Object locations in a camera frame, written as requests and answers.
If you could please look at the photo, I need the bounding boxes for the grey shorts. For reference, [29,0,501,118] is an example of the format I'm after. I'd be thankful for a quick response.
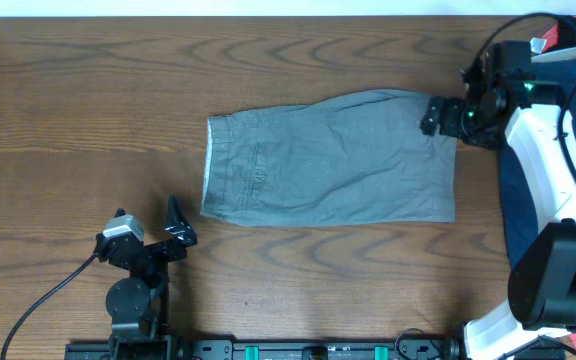
[201,89,456,227]

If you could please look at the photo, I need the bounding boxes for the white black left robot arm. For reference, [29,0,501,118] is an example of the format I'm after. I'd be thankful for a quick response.
[94,195,197,360]

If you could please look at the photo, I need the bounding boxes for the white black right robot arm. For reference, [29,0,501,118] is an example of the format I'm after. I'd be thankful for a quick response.
[420,80,576,359]

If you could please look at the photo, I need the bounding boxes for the navy blue garment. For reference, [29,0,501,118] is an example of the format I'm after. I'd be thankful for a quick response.
[499,59,576,266]

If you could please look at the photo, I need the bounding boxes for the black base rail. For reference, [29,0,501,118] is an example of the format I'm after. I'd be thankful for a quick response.
[64,335,483,360]

